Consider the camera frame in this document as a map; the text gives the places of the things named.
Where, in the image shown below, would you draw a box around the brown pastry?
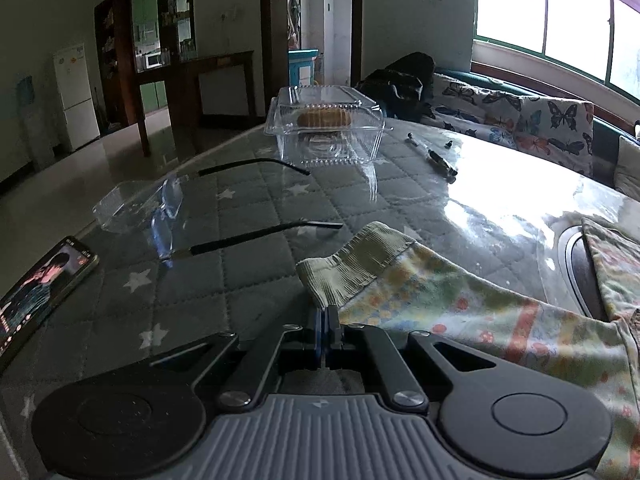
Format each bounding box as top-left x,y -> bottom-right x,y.
297,106 -> 351,129

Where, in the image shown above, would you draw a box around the butterfly print sofa cover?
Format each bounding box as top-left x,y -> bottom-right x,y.
422,72 -> 596,176

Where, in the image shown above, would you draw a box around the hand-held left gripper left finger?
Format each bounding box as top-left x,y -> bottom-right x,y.
149,307 -> 325,408

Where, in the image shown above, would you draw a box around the small clear plastic tray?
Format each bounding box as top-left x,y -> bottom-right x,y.
92,180 -> 173,233

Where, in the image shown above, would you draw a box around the clear eyeglasses with black temples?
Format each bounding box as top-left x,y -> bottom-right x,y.
150,157 -> 345,267

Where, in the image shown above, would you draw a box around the hanging clothes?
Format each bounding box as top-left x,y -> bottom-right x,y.
287,0 -> 302,52

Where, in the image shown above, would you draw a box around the dark wooden side table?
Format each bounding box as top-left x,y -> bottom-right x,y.
134,51 -> 257,157

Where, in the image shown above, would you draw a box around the grey quilted star tablecloth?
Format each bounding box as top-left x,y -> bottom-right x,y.
0,115 -> 640,480

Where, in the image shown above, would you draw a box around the smartphone with lit screen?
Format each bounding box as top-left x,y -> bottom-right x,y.
0,236 -> 100,361

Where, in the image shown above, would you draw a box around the black pen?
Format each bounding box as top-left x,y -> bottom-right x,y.
407,132 -> 459,178

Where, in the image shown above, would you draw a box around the black bag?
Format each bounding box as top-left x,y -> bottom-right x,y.
356,52 -> 437,121

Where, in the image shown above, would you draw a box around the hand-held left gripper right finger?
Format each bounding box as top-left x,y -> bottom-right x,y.
326,306 -> 496,411

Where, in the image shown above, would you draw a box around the white refrigerator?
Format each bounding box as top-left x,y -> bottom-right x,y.
53,45 -> 101,153

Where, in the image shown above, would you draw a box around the green framed window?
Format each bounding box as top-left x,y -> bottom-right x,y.
472,0 -> 640,101

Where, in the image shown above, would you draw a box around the blue and white cabinet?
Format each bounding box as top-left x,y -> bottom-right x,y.
288,49 -> 320,97

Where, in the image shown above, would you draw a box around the round inset table burner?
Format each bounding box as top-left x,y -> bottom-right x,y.
555,217 -> 608,321

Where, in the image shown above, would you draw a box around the dark wooden display cabinet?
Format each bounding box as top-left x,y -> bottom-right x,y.
94,0 -> 196,126

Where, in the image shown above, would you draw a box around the clear plastic clamshell container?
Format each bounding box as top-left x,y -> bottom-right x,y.
264,85 -> 387,168

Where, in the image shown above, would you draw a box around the pale cushion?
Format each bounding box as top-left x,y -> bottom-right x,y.
612,135 -> 640,193

